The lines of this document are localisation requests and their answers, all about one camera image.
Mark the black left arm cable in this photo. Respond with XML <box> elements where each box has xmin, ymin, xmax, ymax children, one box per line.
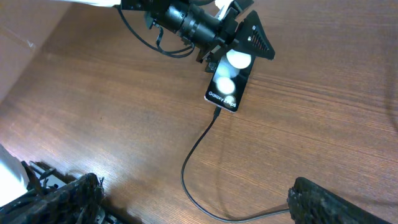
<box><xmin>116</xmin><ymin>5</ymin><xmax>196</xmax><ymax>59</ymax></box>

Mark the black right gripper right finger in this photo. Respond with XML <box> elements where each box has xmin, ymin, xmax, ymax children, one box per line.
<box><xmin>287</xmin><ymin>177</ymin><xmax>388</xmax><ymax>224</ymax></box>

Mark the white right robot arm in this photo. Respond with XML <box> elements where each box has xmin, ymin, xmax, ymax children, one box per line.
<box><xmin>1</xmin><ymin>147</ymin><xmax>385</xmax><ymax>224</ymax></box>

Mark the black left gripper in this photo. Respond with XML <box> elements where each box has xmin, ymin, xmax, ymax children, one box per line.
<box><xmin>121</xmin><ymin>0</ymin><xmax>275</xmax><ymax>73</ymax></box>

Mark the black USB charging cable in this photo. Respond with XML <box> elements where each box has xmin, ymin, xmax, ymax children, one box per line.
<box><xmin>180</xmin><ymin>106</ymin><xmax>292</xmax><ymax>223</ymax></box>

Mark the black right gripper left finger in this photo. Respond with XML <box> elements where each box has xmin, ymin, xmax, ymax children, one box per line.
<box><xmin>1</xmin><ymin>173</ymin><xmax>104</xmax><ymax>224</ymax></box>

